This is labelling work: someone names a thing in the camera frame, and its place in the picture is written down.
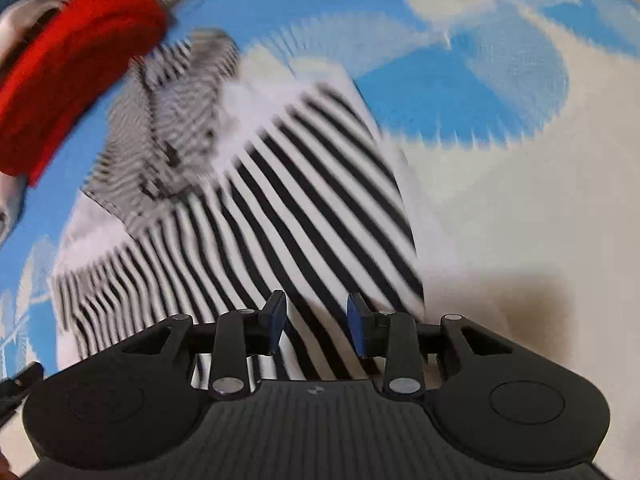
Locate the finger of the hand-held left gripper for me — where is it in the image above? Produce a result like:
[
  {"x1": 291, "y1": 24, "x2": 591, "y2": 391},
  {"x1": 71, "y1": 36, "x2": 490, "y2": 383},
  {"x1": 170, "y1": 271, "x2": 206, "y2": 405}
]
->
[{"x1": 0, "y1": 361, "x2": 45, "y2": 427}]

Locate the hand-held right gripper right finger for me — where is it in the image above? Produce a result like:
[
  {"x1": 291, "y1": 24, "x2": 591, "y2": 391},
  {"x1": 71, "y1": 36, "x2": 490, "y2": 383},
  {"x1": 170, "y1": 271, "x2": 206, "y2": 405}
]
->
[{"x1": 347, "y1": 292, "x2": 521, "y2": 401}]

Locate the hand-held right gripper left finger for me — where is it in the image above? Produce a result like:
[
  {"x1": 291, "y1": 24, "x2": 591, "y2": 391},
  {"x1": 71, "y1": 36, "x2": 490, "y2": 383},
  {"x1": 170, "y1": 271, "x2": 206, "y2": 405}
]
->
[{"x1": 112, "y1": 290, "x2": 288, "y2": 401}]

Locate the black white striped garment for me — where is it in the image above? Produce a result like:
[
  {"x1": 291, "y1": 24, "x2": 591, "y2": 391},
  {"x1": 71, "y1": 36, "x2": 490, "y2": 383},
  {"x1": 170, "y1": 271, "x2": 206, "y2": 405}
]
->
[{"x1": 52, "y1": 30, "x2": 426, "y2": 391}]

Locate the blue and cream bed sheet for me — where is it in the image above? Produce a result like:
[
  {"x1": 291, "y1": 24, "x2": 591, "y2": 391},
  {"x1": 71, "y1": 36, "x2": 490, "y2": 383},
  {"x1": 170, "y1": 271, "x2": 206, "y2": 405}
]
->
[{"x1": 0, "y1": 0, "x2": 640, "y2": 476}]

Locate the red folded blanket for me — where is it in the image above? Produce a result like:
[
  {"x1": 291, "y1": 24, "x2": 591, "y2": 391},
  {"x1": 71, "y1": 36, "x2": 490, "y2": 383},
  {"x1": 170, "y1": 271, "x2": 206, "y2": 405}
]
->
[{"x1": 0, "y1": 0, "x2": 169, "y2": 188}]

